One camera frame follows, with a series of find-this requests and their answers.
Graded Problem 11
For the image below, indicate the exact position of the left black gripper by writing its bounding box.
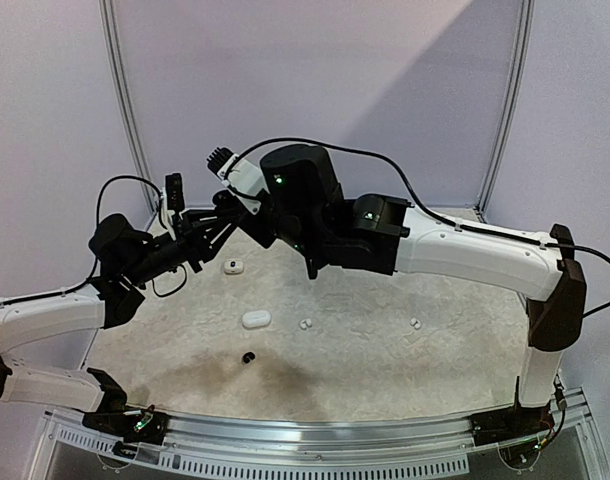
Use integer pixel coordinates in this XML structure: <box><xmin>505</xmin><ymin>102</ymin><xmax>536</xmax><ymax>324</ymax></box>
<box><xmin>123</xmin><ymin>207</ymin><xmax>237</xmax><ymax>287</ymax></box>

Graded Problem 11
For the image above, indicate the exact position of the white charging case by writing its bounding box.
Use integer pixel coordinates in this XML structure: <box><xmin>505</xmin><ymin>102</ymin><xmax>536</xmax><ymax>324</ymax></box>
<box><xmin>223</xmin><ymin>259</ymin><xmax>245</xmax><ymax>275</ymax></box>
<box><xmin>241</xmin><ymin>310</ymin><xmax>271</xmax><ymax>329</ymax></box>

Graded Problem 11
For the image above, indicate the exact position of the black earbud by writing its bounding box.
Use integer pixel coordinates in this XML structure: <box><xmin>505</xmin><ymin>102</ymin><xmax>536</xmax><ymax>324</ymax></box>
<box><xmin>242</xmin><ymin>352</ymin><xmax>255</xmax><ymax>364</ymax></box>

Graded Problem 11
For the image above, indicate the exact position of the black charging case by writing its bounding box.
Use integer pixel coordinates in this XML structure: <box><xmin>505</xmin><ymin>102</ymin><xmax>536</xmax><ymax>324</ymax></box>
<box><xmin>212</xmin><ymin>190</ymin><xmax>247</xmax><ymax>223</ymax></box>

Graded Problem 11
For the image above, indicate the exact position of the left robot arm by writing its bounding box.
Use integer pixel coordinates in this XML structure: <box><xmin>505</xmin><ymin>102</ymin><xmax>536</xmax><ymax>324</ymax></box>
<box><xmin>0</xmin><ymin>210</ymin><xmax>238</xmax><ymax>434</ymax></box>

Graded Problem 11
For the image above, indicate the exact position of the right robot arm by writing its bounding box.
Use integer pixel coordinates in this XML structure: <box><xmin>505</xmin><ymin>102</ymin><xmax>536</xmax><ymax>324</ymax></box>
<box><xmin>218</xmin><ymin>143</ymin><xmax>587</xmax><ymax>436</ymax></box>

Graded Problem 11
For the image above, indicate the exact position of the white closed charging case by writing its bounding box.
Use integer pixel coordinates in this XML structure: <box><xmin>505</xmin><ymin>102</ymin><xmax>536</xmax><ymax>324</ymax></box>
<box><xmin>241</xmin><ymin>310</ymin><xmax>271</xmax><ymax>329</ymax></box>

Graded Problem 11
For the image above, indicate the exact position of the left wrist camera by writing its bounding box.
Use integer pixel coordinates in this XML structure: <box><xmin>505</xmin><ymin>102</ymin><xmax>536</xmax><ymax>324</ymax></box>
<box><xmin>158</xmin><ymin>172</ymin><xmax>185</xmax><ymax>231</ymax></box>

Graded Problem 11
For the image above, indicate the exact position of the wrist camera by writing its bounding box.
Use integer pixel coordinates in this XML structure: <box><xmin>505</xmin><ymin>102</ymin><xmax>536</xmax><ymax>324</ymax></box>
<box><xmin>207</xmin><ymin>147</ymin><xmax>266</xmax><ymax>215</ymax></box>
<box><xmin>158</xmin><ymin>172</ymin><xmax>185</xmax><ymax>231</ymax></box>

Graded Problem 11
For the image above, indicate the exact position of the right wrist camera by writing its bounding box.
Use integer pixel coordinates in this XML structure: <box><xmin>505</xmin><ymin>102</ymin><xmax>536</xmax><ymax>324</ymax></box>
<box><xmin>207</xmin><ymin>147</ymin><xmax>266</xmax><ymax>215</ymax></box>

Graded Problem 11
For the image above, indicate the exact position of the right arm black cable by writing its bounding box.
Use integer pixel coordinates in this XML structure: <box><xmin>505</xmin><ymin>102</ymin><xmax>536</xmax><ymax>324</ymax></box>
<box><xmin>219</xmin><ymin>138</ymin><xmax>610</xmax><ymax>451</ymax></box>

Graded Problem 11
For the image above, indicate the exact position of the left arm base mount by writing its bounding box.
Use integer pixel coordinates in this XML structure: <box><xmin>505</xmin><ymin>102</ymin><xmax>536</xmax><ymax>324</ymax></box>
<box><xmin>82</xmin><ymin>405</ymin><xmax>171</xmax><ymax>445</ymax></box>

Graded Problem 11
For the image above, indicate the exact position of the aluminium front rail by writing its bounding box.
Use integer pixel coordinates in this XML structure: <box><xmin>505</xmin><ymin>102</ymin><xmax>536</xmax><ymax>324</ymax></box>
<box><xmin>29</xmin><ymin>389</ymin><xmax>610</xmax><ymax>479</ymax></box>

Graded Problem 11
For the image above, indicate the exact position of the left aluminium frame post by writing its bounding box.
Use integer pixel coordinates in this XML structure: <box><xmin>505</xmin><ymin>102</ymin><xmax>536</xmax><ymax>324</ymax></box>
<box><xmin>98</xmin><ymin>0</ymin><xmax>161</xmax><ymax>211</ymax></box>

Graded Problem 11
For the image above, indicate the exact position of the aluminium frame post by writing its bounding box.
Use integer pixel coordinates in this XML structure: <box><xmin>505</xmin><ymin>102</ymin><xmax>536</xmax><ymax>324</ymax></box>
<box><xmin>475</xmin><ymin>0</ymin><xmax>535</xmax><ymax>219</ymax></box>
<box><xmin>98</xmin><ymin>0</ymin><xmax>161</xmax><ymax>211</ymax></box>

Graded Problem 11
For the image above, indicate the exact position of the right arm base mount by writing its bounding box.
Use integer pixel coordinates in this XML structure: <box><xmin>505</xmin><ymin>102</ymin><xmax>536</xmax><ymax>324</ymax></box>
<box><xmin>468</xmin><ymin>400</ymin><xmax>554</xmax><ymax>446</ymax></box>

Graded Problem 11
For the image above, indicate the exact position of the right aluminium frame post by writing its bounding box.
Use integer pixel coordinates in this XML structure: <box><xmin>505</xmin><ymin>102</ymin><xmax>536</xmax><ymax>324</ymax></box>
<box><xmin>475</xmin><ymin>0</ymin><xmax>535</xmax><ymax>219</ymax></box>

